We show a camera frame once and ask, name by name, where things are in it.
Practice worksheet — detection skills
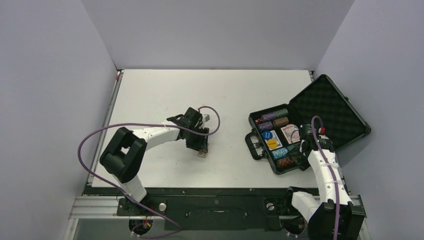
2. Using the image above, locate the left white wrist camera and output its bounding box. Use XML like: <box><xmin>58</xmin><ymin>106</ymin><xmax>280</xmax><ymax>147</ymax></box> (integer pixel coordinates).
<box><xmin>202</xmin><ymin>114</ymin><xmax>210</xmax><ymax>123</ymax></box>

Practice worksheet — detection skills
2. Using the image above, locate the black poker set case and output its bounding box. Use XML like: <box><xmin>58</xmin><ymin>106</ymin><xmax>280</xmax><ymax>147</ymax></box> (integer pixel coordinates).
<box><xmin>245</xmin><ymin>74</ymin><xmax>372</xmax><ymax>175</ymax></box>

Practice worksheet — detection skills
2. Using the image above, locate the purple chip stack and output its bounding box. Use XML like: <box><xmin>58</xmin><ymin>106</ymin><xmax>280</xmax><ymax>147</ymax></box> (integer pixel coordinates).
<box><xmin>261</xmin><ymin>111</ymin><xmax>279</xmax><ymax>122</ymax></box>
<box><xmin>258</xmin><ymin>121</ymin><xmax>274</xmax><ymax>132</ymax></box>

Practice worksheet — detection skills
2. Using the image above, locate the blue playing card deck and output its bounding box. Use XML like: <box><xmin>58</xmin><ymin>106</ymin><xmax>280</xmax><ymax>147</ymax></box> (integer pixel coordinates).
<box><xmin>262</xmin><ymin>130</ymin><xmax>283</xmax><ymax>151</ymax></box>

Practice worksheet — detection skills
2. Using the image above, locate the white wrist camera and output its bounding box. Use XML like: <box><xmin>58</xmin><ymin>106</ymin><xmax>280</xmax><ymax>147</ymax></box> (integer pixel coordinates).
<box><xmin>202</xmin><ymin>114</ymin><xmax>210</xmax><ymax>123</ymax></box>
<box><xmin>318</xmin><ymin>127</ymin><xmax>329</xmax><ymax>140</ymax></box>

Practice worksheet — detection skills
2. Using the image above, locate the pink chip stack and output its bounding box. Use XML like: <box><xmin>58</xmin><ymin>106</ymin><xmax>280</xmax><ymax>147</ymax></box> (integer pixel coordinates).
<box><xmin>197</xmin><ymin>151</ymin><xmax>208</xmax><ymax>158</ymax></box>

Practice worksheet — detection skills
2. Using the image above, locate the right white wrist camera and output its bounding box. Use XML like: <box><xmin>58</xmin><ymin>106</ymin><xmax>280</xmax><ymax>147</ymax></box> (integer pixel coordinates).
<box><xmin>318</xmin><ymin>127</ymin><xmax>329</xmax><ymax>140</ymax></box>

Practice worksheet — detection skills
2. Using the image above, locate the yellow big blind button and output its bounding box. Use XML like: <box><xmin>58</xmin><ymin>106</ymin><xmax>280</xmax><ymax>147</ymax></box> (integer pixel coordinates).
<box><xmin>267</xmin><ymin>138</ymin><xmax>279</xmax><ymax>149</ymax></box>

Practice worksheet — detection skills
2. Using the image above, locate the red brown chip stack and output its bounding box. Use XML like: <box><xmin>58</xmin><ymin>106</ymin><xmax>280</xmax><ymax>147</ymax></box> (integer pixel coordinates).
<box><xmin>276</xmin><ymin>157</ymin><xmax>297</xmax><ymax>169</ymax></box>

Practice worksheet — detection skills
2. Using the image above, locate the light blue chip stack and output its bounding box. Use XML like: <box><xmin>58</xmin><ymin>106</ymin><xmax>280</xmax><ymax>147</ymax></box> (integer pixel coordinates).
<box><xmin>271</xmin><ymin>147</ymin><xmax>289</xmax><ymax>160</ymax></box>

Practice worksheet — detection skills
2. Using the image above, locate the blue small blind button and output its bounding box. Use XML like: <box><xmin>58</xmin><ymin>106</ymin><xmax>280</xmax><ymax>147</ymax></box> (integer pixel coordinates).
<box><xmin>262</xmin><ymin>130</ymin><xmax>274</xmax><ymax>141</ymax></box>

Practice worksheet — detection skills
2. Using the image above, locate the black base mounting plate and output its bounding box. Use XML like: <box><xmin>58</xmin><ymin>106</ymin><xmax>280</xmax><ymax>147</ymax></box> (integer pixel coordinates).
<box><xmin>115</xmin><ymin>187</ymin><xmax>329</xmax><ymax>232</ymax></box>

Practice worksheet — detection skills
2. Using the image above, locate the dark green chip stack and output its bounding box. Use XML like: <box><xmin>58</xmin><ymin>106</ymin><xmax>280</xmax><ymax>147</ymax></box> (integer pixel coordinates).
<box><xmin>275</xmin><ymin>108</ymin><xmax>289</xmax><ymax>118</ymax></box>

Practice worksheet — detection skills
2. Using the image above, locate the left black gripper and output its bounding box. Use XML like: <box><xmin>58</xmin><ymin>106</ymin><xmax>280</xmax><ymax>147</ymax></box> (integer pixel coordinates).
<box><xmin>186</xmin><ymin>126</ymin><xmax>208</xmax><ymax>153</ymax></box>

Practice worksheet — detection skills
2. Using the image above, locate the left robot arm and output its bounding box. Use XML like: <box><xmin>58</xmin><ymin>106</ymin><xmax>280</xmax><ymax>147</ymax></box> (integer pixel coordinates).
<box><xmin>99</xmin><ymin>107</ymin><xmax>210</xmax><ymax>215</ymax></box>

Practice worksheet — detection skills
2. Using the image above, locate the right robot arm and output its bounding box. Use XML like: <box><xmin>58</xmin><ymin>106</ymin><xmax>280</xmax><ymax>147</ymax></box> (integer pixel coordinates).
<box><xmin>282</xmin><ymin>124</ymin><xmax>365</xmax><ymax>240</ymax></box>

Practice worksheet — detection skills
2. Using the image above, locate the red playing card deck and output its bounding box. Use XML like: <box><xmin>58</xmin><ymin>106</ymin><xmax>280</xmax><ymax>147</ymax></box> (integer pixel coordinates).
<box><xmin>280</xmin><ymin>124</ymin><xmax>301</xmax><ymax>144</ymax></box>

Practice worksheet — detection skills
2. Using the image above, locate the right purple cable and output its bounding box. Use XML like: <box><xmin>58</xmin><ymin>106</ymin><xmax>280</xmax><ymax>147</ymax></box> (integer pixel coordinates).
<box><xmin>311</xmin><ymin>115</ymin><xmax>341</xmax><ymax>240</ymax></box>

